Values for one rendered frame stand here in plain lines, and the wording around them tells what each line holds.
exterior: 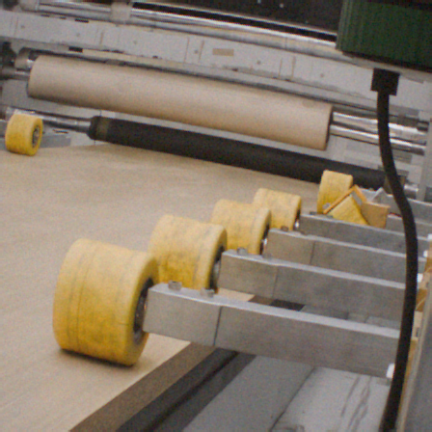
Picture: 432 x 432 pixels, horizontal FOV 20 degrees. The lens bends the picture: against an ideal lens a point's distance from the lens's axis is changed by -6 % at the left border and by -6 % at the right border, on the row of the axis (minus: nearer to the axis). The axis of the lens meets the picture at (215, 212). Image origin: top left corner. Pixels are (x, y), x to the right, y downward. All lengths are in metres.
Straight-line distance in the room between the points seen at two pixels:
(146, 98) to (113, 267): 2.36
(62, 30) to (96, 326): 2.46
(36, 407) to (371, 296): 0.43
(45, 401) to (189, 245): 0.37
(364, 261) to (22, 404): 0.67
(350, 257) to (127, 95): 1.93
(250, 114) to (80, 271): 2.31
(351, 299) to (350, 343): 0.25
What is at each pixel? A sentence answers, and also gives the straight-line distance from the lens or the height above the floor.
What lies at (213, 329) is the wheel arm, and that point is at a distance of 0.82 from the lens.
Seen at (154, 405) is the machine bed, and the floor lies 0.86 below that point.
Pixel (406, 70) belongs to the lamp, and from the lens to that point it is 0.51.
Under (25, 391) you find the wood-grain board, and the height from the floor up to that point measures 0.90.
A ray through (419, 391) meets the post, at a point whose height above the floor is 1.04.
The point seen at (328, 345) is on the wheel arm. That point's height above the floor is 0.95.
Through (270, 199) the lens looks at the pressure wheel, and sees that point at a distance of 1.56.
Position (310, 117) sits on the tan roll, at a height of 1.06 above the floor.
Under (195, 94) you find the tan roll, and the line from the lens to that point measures 3.14.
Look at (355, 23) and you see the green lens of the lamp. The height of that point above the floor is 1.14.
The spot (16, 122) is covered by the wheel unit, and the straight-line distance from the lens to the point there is 2.44.
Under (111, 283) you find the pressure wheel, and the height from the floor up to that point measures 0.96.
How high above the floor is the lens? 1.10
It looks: 6 degrees down
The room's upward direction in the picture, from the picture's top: 10 degrees clockwise
